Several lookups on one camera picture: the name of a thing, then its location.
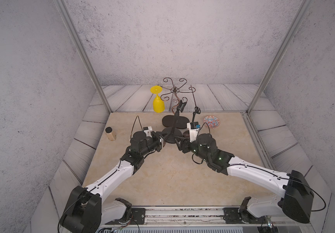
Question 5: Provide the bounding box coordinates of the aluminium left corner post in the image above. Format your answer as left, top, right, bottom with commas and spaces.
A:
54, 0, 113, 114

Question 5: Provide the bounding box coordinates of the yellow plastic goblet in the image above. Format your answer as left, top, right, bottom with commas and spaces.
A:
150, 85, 165, 113

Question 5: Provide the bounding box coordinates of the aluminium right corner post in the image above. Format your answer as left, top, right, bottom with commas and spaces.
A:
246, 0, 313, 115

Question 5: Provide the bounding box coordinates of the black round stand base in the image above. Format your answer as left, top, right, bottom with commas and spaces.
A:
183, 130, 190, 139

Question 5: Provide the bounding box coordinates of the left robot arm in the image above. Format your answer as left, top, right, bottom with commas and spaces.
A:
58, 131, 166, 233

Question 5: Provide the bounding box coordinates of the red blue patterned bowl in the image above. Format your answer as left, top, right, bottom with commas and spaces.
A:
203, 116, 220, 129

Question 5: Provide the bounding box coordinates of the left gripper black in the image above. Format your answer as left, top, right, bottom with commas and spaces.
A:
138, 131, 170, 158

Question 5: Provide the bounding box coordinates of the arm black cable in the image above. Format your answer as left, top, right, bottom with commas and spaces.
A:
129, 115, 144, 139
286, 176, 327, 212

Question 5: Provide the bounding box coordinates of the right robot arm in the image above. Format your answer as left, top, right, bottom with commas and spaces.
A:
175, 134, 314, 223

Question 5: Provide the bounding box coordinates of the spare black microphone pole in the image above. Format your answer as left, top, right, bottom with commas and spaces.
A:
166, 100, 187, 143

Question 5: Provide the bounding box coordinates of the aluminium corner post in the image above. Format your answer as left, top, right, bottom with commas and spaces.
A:
54, 0, 113, 114
246, 0, 313, 115

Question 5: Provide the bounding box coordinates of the dark oval stand base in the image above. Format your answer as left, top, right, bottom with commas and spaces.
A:
162, 115, 190, 129

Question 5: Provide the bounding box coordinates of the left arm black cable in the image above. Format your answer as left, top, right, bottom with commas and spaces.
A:
129, 115, 144, 139

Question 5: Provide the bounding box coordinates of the aluminium front rail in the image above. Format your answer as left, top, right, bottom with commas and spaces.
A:
95, 206, 314, 233

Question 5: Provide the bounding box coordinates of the black microphone stand pole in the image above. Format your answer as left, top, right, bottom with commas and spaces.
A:
191, 106, 201, 124

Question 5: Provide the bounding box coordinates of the spice jar black lid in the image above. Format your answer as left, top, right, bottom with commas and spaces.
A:
105, 127, 117, 141

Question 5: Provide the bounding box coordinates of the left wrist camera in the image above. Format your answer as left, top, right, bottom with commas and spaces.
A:
143, 126, 153, 137

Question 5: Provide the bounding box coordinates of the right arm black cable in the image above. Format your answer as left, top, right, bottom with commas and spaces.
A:
286, 176, 327, 212

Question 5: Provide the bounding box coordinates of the scrolled wire holder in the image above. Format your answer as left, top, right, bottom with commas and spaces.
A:
161, 77, 196, 114

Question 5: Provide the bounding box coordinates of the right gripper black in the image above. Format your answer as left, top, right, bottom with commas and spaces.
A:
174, 133, 211, 164

